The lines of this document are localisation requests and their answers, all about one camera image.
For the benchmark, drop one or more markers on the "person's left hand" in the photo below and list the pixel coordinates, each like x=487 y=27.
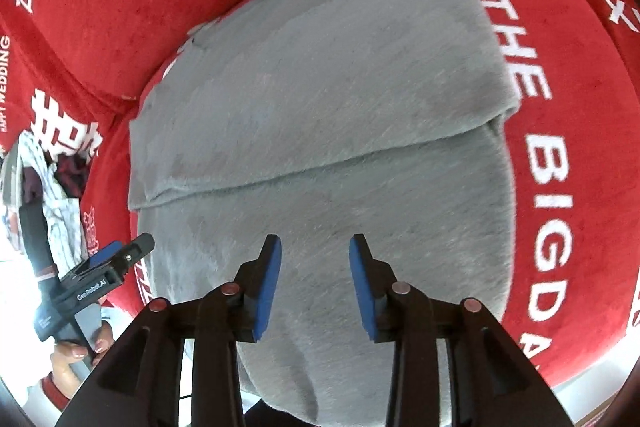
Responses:
x=62 y=367

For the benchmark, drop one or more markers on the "grey knit garment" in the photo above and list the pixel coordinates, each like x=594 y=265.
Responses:
x=320 y=107

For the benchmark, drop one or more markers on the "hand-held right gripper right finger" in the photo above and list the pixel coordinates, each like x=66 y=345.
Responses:
x=360 y=287

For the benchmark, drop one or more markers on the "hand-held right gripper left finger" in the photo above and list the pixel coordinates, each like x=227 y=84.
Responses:
x=267 y=287

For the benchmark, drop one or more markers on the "dark maroon cloth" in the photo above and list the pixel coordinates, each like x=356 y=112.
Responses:
x=72 y=174

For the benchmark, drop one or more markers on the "person's left forearm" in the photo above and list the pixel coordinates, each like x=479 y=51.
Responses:
x=47 y=394

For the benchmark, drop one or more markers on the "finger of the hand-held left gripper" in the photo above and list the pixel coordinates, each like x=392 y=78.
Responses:
x=127 y=254

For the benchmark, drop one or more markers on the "white striped cloth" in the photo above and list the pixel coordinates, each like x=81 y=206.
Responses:
x=60 y=217

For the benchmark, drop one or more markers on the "red printed sofa cover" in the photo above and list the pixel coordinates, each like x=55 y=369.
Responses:
x=150 y=7

